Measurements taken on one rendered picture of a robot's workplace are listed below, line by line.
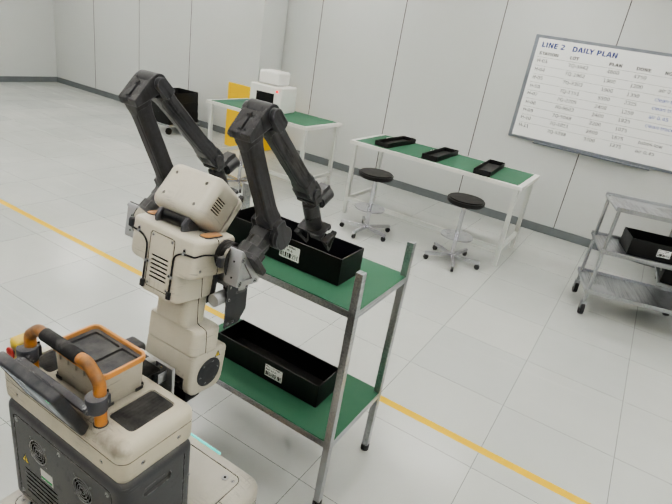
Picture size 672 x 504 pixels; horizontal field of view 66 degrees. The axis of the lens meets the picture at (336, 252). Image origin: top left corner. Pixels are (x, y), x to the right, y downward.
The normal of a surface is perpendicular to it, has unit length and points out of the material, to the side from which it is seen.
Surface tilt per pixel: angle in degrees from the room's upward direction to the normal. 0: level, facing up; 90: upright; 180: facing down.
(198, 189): 47
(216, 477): 0
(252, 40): 90
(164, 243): 82
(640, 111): 90
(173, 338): 82
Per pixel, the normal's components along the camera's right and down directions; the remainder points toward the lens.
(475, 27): -0.52, 0.26
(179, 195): -0.29, -0.42
